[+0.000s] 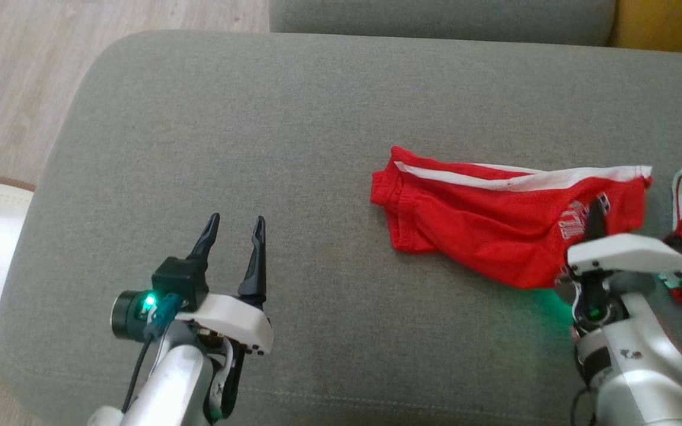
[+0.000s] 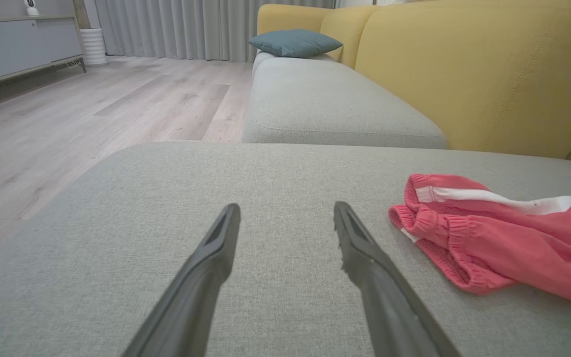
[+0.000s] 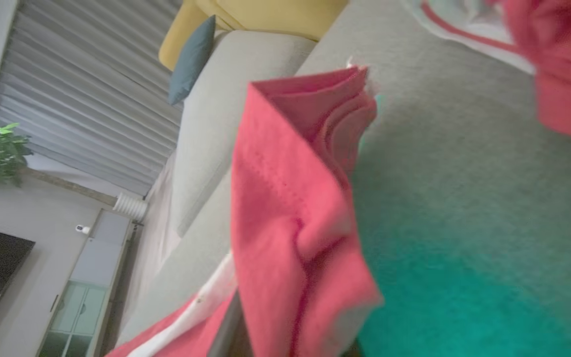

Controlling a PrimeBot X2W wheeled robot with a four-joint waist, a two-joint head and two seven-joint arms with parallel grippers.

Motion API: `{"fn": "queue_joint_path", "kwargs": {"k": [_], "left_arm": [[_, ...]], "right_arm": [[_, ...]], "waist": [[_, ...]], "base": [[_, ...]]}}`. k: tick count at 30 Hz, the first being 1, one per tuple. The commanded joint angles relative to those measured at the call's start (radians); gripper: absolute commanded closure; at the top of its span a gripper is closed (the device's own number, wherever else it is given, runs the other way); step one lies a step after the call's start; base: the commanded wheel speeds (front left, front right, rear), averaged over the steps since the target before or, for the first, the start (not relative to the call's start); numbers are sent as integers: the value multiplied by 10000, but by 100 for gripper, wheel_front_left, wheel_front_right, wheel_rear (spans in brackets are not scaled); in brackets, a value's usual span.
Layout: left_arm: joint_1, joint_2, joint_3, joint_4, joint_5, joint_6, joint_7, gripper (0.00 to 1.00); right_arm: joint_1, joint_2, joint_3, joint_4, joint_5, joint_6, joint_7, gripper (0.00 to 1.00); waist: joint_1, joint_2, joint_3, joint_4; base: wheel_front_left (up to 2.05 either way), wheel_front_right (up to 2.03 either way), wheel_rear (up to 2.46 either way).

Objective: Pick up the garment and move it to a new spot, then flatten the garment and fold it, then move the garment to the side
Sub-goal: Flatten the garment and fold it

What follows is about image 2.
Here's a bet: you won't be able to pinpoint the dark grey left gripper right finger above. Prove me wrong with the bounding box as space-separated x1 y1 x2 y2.
333 200 460 357

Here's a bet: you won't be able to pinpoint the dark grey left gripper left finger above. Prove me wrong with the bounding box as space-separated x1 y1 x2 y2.
121 202 242 357

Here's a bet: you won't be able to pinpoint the red shorts with white stripe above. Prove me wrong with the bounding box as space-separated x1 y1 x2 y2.
389 173 571 311

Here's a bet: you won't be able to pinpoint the large grey sofa seat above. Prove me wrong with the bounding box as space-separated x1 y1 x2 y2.
0 141 571 357

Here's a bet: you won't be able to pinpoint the small grey sofa seat cushion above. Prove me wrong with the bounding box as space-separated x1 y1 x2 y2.
242 51 448 149

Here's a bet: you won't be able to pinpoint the yellow sofa back cushion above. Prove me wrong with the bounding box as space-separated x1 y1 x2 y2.
355 0 571 159
319 5 381 69
257 4 337 36

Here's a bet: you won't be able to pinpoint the grey pleated curtain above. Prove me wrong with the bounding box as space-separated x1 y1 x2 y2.
95 0 337 63

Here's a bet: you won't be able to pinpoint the white ribbed vase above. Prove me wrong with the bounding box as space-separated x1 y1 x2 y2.
79 28 109 67

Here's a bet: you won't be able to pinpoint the teal throw pillow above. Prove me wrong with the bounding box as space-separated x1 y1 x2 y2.
248 28 343 59

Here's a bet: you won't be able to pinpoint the grey low cabinet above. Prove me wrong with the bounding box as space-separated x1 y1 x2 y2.
0 15 87 93

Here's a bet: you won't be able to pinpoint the brown wooden post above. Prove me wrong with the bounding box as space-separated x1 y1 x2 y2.
72 0 92 30

